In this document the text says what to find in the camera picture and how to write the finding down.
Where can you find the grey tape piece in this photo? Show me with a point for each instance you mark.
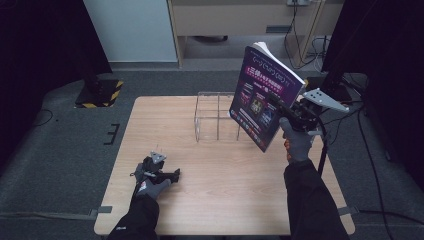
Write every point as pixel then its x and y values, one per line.
pixel 105 209
pixel 348 210

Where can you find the light wooden desk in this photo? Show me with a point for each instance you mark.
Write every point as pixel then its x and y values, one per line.
pixel 216 20

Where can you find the black stand with striped base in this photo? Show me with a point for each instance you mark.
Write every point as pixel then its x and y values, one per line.
pixel 333 87
pixel 100 95

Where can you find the purple cover magazine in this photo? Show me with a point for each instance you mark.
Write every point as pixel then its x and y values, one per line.
pixel 256 86

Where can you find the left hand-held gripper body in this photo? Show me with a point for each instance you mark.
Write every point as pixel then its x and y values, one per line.
pixel 154 170

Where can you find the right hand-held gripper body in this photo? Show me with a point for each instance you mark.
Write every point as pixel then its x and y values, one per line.
pixel 301 116

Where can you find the clear acrylic file rack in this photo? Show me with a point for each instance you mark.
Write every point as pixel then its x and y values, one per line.
pixel 218 116

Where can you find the black curtain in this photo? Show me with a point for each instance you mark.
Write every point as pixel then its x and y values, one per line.
pixel 393 50
pixel 40 50

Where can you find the person's left hand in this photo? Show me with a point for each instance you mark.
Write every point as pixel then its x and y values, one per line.
pixel 150 189

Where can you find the white cabinet panel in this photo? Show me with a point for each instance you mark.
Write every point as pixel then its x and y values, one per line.
pixel 133 30

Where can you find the person's right hand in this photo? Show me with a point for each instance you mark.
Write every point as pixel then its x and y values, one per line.
pixel 298 145

